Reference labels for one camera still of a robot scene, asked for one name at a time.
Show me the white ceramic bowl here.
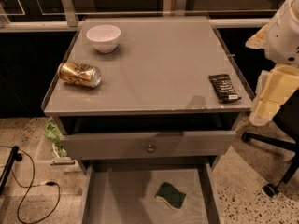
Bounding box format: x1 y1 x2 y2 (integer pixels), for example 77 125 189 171
86 25 121 53

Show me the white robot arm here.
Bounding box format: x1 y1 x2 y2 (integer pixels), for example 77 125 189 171
246 0 299 126

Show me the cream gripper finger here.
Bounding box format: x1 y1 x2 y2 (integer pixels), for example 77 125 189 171
245 25 267 49
249 63 299 126

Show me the gold crushed soda can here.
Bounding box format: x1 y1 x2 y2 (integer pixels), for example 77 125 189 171
58 62 101 88

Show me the grey drawer cabinet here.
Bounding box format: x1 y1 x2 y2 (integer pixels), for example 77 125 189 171
41 15 257 224

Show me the round metal drawer knob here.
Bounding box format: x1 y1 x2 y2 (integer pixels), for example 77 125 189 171
147 144 155 154

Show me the grey open middle drawer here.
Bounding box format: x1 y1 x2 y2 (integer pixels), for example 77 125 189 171
78 163 225 224

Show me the black snack packet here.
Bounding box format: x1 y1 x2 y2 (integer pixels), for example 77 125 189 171
208 74 241 103

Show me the metal window rail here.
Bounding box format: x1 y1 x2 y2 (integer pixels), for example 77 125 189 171
0 0 273 33

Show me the clear plastic bin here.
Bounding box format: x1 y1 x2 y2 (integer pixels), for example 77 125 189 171
35 125 80 172

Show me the black office chair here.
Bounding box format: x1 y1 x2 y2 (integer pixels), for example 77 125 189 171
241 91 299 197

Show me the grey top drawer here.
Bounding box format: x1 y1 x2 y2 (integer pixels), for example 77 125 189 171
61 131 236 160

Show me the green yellow sponge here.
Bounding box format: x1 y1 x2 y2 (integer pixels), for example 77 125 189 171
155 182 186 210

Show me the black stand leg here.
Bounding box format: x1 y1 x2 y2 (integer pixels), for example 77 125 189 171
0 146 19 195

